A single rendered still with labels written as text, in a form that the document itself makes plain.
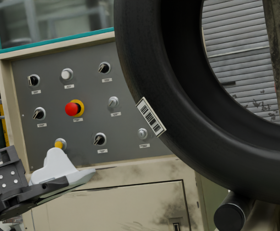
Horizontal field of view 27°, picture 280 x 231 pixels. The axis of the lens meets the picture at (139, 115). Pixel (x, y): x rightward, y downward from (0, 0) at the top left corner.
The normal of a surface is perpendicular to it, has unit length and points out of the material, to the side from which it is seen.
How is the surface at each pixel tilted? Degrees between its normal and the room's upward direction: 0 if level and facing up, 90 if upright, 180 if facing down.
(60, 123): 90
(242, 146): 99
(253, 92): 90
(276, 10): 90
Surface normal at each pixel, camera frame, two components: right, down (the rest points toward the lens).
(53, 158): 0.30, -0.35
